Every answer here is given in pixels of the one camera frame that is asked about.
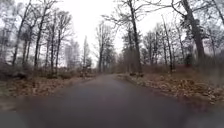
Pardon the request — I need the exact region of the leaf-covered ground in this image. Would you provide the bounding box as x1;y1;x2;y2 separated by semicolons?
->
0;75;98;112
114;65;224;107

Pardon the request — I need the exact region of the wood of bare trees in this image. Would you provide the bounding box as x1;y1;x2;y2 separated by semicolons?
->
94;0;224;76
0;0;98;80

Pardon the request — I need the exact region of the grey asphalt path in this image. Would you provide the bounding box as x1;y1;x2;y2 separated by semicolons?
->
0;73;224;128

